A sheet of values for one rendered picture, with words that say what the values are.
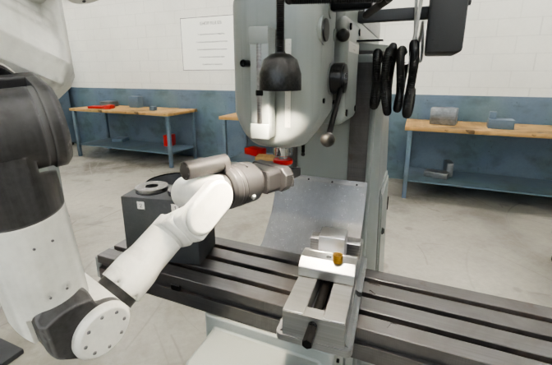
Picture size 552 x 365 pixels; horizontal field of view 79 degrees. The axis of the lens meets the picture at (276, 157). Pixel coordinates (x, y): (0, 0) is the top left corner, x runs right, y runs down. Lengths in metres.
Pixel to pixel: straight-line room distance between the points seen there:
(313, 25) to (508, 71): 4.43
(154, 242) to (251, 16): 0.45
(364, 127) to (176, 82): 5.40
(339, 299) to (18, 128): 0.60
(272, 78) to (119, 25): 6.67
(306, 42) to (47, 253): 0.52
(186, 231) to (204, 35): 5.47
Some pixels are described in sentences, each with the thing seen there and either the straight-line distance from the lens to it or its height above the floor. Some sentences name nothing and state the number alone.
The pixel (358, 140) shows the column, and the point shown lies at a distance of 1.12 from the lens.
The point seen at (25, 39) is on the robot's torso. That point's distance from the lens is 0.51.
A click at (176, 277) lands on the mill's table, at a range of 0.95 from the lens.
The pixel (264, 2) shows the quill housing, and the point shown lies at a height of 1.60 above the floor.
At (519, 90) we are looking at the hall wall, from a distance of 5.05.
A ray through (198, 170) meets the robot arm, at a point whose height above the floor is 1.29.
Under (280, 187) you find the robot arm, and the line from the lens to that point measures 0.74.
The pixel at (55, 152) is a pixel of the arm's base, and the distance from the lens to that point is 0.42.
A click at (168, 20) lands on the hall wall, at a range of 6.41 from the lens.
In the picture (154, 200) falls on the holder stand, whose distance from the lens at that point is 0.95.
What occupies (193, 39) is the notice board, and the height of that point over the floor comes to 2.02.
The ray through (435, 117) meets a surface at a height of 0.96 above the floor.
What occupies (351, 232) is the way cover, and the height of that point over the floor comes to 0.97.
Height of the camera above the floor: 1.47
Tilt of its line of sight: 14 degrees down
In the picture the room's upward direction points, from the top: straight up
